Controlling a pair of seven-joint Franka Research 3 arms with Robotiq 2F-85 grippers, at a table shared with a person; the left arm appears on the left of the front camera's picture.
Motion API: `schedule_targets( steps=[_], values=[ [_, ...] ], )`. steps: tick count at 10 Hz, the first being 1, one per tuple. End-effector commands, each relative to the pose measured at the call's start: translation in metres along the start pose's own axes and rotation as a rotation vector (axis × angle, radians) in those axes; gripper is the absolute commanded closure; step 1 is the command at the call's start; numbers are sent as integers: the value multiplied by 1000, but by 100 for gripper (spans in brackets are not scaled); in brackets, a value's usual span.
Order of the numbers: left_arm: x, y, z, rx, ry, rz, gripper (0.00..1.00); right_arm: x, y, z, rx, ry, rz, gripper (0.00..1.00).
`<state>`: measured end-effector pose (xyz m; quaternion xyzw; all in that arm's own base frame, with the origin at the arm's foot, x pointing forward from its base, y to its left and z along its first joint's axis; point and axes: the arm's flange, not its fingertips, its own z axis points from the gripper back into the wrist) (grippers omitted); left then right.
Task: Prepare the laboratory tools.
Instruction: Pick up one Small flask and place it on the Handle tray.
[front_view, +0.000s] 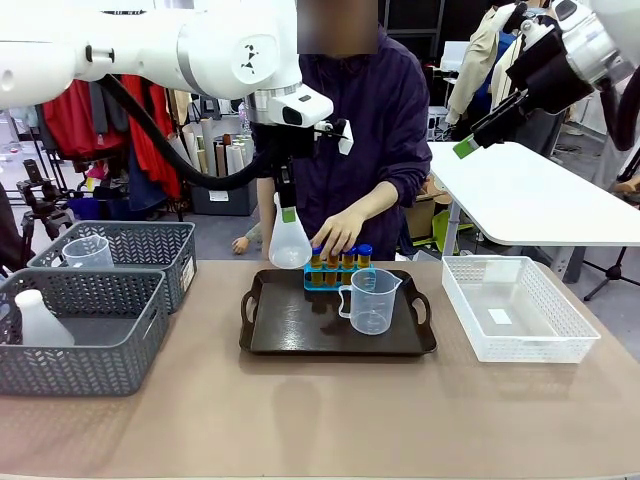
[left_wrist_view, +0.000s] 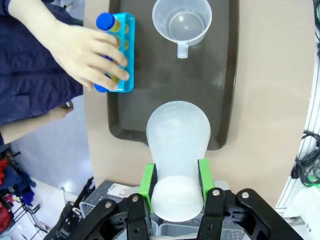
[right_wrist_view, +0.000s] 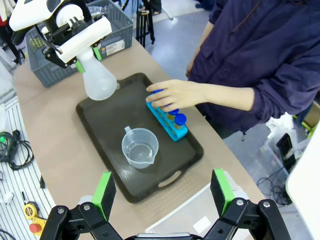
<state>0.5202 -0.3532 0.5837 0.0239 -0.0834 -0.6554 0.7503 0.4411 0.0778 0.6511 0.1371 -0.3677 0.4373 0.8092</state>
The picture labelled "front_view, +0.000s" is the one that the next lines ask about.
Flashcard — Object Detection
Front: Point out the white perforated plastic basket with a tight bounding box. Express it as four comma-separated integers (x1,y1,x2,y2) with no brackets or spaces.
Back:
441,255,602,364

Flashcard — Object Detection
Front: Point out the grey plastic basket with label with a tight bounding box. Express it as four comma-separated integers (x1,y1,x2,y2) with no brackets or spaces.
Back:
27,221,198,315

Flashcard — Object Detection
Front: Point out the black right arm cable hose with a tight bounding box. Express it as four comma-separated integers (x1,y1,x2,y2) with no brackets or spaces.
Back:
598,64,640,152

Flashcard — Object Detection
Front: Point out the blue test tube rack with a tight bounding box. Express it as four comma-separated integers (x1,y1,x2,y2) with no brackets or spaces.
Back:
302,261,362,292

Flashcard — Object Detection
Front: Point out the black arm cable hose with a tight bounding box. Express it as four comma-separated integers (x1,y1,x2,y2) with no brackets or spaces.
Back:
94,73,281,192
598,64,640,152

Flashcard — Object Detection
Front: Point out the person's left forearm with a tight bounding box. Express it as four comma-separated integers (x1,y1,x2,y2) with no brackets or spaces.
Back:
349,178,400,225

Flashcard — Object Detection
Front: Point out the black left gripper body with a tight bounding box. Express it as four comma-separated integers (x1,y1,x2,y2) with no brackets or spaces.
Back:
255,122,317,177

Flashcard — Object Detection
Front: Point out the person's right forearm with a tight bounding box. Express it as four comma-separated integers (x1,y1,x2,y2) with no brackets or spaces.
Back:
256,176,281,261

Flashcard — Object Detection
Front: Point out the black metal clothes rack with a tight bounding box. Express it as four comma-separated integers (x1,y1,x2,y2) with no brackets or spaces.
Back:
19,74,185,222

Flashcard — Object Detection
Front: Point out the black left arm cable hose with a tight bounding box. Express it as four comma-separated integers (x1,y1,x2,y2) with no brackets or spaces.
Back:
94,73,281,192

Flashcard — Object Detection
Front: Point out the white side table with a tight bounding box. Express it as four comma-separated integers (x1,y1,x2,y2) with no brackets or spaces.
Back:
428,141,640,247

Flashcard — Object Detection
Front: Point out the clear plastic measuring cup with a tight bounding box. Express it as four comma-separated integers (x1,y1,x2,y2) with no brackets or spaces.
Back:
338,267,404,337
62,234,115,270

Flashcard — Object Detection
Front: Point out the person in purple jacket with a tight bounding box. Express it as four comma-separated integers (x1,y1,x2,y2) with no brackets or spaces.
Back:
249,24,434,261

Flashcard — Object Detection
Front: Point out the dark grey jacket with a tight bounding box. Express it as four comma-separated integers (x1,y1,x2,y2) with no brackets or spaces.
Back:
89,82,130,135

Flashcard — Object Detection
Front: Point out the beige hanging garment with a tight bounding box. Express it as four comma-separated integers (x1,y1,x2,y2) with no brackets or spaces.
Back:
166,89,194,127

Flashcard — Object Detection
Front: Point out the person's left hand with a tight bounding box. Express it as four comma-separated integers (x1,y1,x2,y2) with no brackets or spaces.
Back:
310,206,370,263

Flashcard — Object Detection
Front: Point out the long red dress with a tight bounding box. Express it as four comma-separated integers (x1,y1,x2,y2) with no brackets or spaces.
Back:
122,74,183,199

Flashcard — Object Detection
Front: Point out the black camera tripod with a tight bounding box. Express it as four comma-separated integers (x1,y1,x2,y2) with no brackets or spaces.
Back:
16,158,75,242

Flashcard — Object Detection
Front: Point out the grey side table leg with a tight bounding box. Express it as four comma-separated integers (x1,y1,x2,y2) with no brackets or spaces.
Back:
446,196,464,259

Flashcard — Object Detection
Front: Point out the dark grey storage bin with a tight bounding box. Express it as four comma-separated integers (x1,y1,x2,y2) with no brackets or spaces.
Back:
189,180,258,217

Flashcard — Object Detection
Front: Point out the beige paper roll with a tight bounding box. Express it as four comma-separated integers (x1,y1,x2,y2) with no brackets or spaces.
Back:
181,123,207,174

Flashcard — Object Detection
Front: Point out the black plastic serving tray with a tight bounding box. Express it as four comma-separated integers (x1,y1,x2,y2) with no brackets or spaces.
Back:
238,268,439,357

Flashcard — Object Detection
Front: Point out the tall white paper roll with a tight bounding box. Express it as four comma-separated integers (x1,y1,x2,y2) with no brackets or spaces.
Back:
200,117,219,176

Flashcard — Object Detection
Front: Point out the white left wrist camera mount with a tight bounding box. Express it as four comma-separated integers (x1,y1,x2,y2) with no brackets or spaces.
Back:
335,118,355,156

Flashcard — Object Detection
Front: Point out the green plastic object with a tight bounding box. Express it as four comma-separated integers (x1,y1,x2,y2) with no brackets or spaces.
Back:
430,209,476,252

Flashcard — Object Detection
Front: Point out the black floor stand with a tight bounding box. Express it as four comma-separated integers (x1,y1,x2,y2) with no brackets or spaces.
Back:
583,244,640,302

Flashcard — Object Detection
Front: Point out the large grey plastic basket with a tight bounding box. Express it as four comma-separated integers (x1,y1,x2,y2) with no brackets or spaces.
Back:
0,268,170,398

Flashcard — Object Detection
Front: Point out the white plastic conical flask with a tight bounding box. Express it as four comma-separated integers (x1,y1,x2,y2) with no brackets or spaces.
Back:
13,289,76,347
268,192,313,270

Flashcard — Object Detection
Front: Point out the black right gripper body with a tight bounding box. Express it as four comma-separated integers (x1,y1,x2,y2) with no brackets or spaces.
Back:
506,24,596,116

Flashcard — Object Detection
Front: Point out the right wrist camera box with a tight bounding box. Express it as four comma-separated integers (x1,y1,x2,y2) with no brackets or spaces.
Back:
502,2,562,57

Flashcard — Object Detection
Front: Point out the red jacket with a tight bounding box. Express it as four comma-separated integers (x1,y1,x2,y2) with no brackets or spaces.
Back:
42,78,127,157

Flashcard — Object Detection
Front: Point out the brown cardboard box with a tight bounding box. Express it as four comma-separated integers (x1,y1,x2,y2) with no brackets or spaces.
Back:
403,182,451,241

